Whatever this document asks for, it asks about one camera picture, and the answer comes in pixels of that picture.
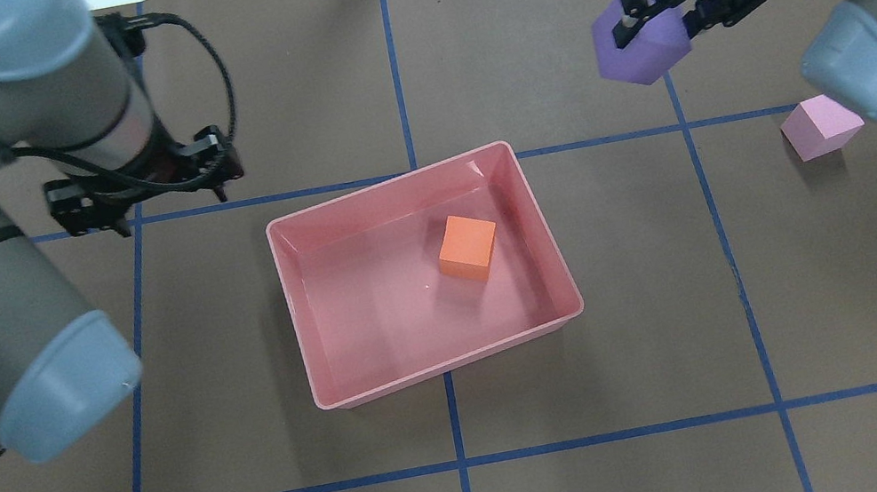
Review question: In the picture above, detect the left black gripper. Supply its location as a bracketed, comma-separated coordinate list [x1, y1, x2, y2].
[42, 122, 245, 238]

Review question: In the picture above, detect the orange foam block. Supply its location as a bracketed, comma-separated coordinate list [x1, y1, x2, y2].
[437, 215, 498, 282]

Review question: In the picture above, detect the purple foam block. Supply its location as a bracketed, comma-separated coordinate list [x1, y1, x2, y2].
[591, 0, 692, 86]

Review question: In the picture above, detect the pink plastic bin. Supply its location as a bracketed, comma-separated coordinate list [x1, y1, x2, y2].
[266, 141, 585, 410]

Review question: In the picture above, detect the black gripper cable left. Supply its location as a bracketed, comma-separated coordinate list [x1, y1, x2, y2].
[0, 0, 250, 221]

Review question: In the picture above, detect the pink foam block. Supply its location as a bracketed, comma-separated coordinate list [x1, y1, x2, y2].
[780, 93, 865, 162]

